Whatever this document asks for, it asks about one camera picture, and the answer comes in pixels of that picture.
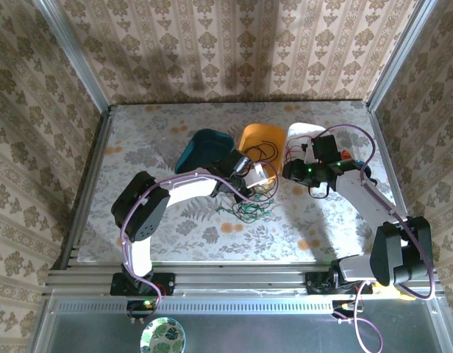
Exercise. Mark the white plastic bin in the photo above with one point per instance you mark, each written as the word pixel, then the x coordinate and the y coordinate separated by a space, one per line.
pixel 300 130

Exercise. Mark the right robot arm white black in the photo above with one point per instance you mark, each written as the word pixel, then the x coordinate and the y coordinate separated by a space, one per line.
pixel 362 198

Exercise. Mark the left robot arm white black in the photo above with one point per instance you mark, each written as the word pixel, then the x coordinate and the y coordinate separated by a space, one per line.
pixel 138 217

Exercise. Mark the teal plastic bin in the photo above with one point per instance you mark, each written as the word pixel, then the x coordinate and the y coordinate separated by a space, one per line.
pixel 204 147

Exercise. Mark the red object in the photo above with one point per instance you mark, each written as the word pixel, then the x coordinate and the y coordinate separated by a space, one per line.
pixel 347 154

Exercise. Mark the orange plastic bin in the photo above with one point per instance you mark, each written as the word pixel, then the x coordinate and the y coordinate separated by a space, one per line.
pixel 259 136

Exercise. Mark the blue round object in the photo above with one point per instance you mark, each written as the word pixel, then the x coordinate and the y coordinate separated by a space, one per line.
pixel 364 169

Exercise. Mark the floral tablecloth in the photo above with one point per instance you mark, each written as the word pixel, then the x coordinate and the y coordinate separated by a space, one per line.
pixel 145 132

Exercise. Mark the leaf pattern bowl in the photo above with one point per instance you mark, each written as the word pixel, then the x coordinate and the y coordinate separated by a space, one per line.
pixel 162 336

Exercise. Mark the yellow object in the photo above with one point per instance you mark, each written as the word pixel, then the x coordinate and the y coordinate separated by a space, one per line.
pixel 410 296

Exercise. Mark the aluminium side rail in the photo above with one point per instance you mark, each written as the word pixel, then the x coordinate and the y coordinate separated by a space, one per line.
pixel 386 158
pixel 88 184

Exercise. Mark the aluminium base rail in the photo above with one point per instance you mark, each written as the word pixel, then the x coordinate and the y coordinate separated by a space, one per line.
pixel 230 279

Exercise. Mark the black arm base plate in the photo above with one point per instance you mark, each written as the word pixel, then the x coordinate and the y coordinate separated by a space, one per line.
pixel 164 285
pixel 316 283

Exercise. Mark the aluminium frame post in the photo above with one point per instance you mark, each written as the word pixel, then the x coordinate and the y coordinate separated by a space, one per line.
pixel 70 51
pixel 399 51

